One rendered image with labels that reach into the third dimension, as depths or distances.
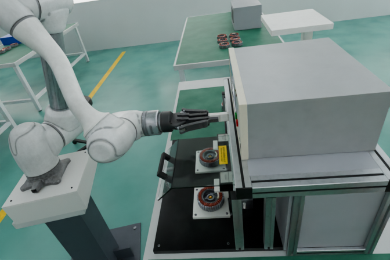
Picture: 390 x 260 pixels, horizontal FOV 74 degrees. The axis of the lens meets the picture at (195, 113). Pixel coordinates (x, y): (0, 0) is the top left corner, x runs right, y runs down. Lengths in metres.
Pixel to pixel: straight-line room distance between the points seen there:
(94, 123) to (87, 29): 5.44
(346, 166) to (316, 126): 0.14
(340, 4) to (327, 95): 5.37
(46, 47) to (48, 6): 0.19
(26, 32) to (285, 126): 0.85
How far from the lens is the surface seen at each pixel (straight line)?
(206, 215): 1.11
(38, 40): 1.00
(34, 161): 1.34
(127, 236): 2.10
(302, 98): 0.73
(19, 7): 1.05
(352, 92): 0.78
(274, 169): 0.80
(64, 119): 1.37
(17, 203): 1.39
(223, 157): 0.91
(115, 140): 0.74
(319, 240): 1.04
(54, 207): 1.37
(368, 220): 1.00
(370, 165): 0.88
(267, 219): 0.90
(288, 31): 1.67
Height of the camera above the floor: 1.69
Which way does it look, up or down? 33 degrees down
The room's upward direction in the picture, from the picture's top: 9 degrees counter-clockwise
